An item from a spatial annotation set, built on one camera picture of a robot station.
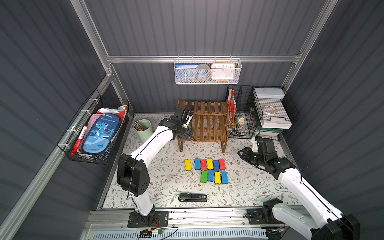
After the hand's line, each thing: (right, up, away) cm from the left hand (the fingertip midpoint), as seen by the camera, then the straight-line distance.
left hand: (184, 129), depth 86 cm
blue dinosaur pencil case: (-36, 0, -22) cm, 42 cm away
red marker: (-45, -5, -22) cm, 50 cm away
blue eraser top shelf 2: (+19, -22, +5) cm, 30 cm away
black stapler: (+3, -34, -11) cm, 36 cm away
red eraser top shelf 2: (+23, -23, +5) cm, 33 cm away
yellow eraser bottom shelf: (+19, -28, 0) cm, 34 cm away
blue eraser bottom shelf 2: (+23, -27, +1) cm, 36 cm away
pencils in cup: (-30, +2, +5) cm, 30 cm away
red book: (+35, +17, +29) cm, 48 cm away
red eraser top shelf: (+11, -22, +5) cm, 25 cm away
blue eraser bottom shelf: (+15, -27, 0) cm, 31 cm away
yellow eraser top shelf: (+2, -22, +5) cm, 22 cm away
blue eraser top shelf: (+8, -21, +5) cm, 23 cm away
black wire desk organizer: (+46, +3, +29) cm, 54 cm away
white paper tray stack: (+55, +14, +10) cm, 58 cm away
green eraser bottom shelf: (+11, -28, +2) cm, 30 cm away
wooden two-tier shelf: (+16, +5, +10) cm, 19 cm away
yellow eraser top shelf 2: (+15, -21, +5) cm, 27 cm away
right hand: (+32, -12, -6) cm, 35 cm away
